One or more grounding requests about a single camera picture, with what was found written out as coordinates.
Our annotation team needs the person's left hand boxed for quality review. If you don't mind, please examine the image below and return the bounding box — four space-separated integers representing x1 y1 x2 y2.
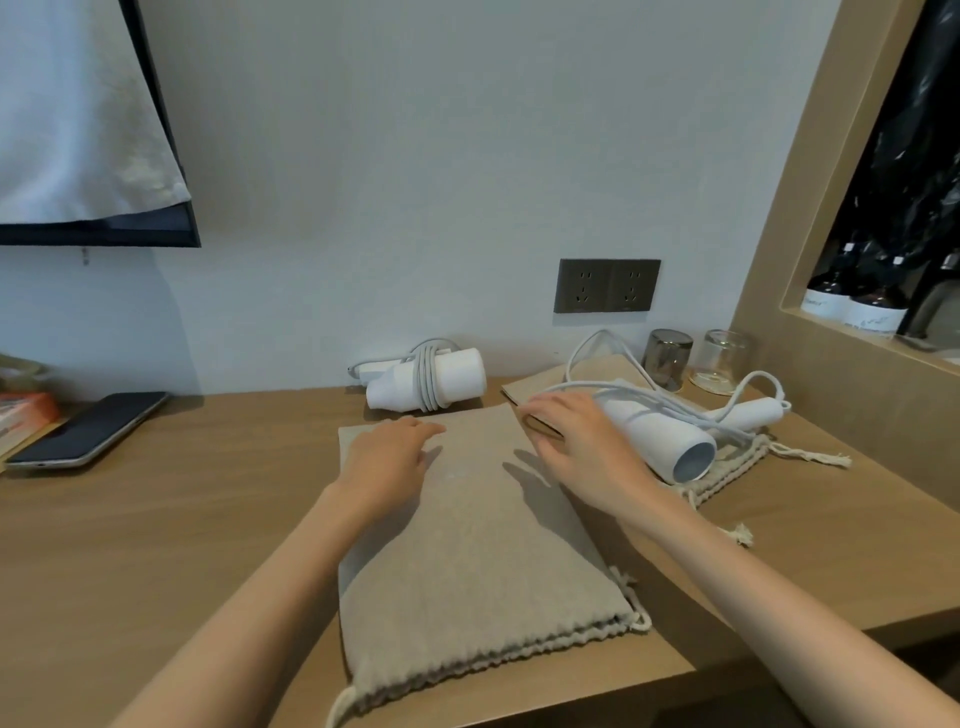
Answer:
318 414 447 528

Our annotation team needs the person's right hand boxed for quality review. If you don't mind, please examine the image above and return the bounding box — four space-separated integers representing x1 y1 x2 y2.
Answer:
519 389 678 531

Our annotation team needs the beige drawstring bag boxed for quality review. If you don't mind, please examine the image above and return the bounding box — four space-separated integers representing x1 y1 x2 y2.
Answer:
500 353 853 549
326 404 652 728

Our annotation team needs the person's right forearm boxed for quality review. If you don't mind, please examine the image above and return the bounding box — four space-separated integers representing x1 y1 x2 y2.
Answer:
629 487 960 728

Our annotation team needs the person's left forearm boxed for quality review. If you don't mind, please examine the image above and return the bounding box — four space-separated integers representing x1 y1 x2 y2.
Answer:
112 487 384 728

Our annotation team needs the black plastic bag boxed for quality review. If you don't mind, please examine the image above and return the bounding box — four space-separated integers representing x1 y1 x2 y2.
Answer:
824 0 960 286

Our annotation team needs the grey smoked glass cup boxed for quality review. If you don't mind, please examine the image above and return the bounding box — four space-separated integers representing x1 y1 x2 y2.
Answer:
642 328 694 393

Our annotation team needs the round gold-rimmed coaster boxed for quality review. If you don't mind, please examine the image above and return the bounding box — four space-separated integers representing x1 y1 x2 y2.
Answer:
688 371 744 397

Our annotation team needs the clear glass cup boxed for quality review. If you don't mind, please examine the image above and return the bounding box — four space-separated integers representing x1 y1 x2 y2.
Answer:
689 329 755 397

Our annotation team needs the black smartphone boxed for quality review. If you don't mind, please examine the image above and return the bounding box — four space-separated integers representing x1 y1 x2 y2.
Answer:
3 391 171 472

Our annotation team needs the black television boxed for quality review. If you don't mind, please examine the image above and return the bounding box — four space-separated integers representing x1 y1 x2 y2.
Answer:
0 0 203 249

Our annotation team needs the dark faucet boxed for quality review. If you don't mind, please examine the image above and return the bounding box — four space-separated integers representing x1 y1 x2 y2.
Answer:
896 251 960 350

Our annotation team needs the round beige dish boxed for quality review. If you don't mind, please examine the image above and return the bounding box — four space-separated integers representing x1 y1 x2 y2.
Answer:
0 353 50 391

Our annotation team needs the white cloth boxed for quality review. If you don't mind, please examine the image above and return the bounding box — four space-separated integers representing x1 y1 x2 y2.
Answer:
0 0 193 225

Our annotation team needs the dark grey wall socket panel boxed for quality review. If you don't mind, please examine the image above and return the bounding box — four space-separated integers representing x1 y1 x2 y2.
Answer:
553 258 663 315

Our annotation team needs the wooden niche frame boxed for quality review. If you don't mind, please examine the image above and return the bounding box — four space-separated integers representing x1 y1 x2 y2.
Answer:
731 0 960 511

